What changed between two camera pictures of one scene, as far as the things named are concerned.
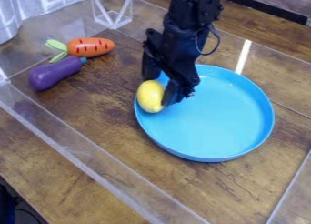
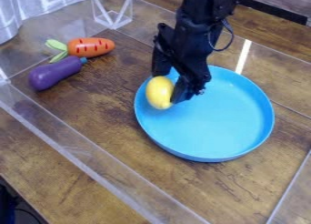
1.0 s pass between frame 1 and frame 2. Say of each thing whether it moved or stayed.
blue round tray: stayed
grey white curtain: stayed
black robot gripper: moved
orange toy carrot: stayed
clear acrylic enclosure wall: stayed
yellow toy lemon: moved
